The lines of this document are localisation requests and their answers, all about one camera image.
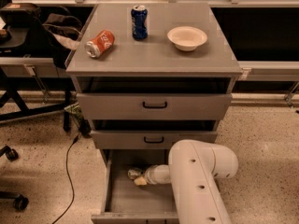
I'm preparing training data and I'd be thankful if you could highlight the grey top drawer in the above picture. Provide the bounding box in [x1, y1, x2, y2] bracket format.
[75, 77, 232, 120]

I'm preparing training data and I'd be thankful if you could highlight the orange soda can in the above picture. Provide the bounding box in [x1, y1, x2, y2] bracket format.
[85, 30, 115, 58]

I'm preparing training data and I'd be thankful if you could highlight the black office chair base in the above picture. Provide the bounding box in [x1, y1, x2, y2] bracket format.
[0, 145, 30, 212]

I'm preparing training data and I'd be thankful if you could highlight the white bowl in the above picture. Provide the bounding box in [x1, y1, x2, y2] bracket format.
[167, 26, 207, 51]

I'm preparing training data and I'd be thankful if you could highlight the blue pepsi can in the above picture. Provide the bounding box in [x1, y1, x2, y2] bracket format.
[131, 5, 148, 40]

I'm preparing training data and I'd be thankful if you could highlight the grey bottom drawer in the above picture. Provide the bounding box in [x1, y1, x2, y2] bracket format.
[91, 149, 179, 224]

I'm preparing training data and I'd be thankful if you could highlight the black top drawer handle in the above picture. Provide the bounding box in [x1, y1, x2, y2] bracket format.
[142, 102, 168, 109]

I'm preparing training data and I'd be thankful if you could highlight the black middle drawer handle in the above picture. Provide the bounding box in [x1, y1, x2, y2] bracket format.
[143, 136, 164, 144]

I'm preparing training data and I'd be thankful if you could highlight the dark jacket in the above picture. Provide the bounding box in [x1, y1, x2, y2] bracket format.
[43, 13, 82, 40]

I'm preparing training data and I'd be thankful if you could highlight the grey drawer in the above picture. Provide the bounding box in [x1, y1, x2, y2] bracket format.
[91, 120, 217, 149]
[91, 149, 179, 224]
[75, 77, 232, 120]

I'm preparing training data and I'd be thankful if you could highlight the black table frame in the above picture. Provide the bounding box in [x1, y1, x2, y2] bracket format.
[0, 66, 73, 133]

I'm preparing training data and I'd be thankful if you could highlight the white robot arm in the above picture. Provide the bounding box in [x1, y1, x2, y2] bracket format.
[128, 139, 238, 224]

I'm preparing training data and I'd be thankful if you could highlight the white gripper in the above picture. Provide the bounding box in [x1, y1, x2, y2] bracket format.
[134, 165, 157, 186]

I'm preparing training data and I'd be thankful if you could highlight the black drawer handle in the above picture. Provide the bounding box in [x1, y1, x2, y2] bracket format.
[143, 136, 164, 144]
[142, 102, 168, 109]

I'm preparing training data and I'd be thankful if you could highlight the grey drawer cabinet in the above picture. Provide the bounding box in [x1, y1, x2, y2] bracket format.
[65, 2, 244, 166]

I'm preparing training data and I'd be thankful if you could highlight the black bag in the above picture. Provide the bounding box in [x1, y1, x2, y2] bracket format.
[0, 3, 70, 69]

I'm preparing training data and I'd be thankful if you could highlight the grey middle drawer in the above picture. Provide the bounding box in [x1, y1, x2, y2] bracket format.
[91, 120, 217, 149]

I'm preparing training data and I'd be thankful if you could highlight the black floor cable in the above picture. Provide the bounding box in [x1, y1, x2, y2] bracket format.
[50, 133, 80, 224]

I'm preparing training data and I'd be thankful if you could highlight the green chip bag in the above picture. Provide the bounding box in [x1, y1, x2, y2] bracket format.
[64, 103, 84, 125]

